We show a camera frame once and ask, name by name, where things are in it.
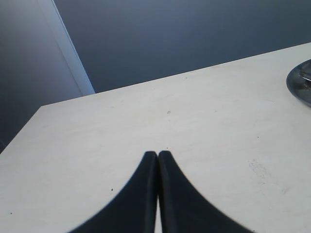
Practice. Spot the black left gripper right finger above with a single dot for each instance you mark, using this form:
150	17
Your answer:
183	209

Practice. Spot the round steel plate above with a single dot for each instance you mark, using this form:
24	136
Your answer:
299	82

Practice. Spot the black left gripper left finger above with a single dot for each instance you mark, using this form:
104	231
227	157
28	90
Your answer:
133	209

